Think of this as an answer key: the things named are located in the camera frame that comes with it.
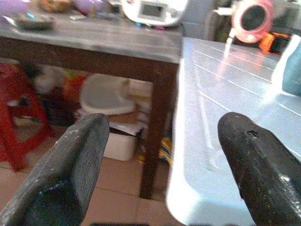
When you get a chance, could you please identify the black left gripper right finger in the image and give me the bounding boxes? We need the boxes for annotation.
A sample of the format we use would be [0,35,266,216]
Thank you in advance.
[217,112,301,226]

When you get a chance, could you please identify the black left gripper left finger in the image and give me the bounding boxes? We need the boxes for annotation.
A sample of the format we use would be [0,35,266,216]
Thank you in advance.
[0,113,111,226]

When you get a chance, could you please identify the white cardboard box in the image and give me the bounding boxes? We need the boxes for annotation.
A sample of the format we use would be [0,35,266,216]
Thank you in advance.
[103,127,144,162]

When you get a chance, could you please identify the red plastic stool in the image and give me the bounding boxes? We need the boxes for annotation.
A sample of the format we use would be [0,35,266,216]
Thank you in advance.
[0,61,54,172]

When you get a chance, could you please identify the white plastic table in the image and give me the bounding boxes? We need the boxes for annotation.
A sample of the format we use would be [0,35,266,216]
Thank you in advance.
[166,36,301,226]

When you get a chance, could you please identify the white plastic basin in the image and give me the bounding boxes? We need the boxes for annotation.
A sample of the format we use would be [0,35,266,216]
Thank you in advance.
[79,73,135,116]

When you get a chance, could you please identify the yellow blue bag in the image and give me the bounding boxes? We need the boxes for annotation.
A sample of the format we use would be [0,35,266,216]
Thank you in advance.
[138,136,174,165]

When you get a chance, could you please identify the teal cloth item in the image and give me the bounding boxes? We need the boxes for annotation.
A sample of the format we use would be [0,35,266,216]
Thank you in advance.
[263,34,301,104]

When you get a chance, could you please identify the dark wooden table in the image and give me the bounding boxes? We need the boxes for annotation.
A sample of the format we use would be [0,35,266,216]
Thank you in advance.
[0,14,183,200]

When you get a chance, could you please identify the orange black box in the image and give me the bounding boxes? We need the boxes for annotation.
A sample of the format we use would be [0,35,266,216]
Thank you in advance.
[260,32,292,55]

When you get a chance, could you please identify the white rice cooker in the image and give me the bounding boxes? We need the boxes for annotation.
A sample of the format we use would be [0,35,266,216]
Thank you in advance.
[120,0,189,27]

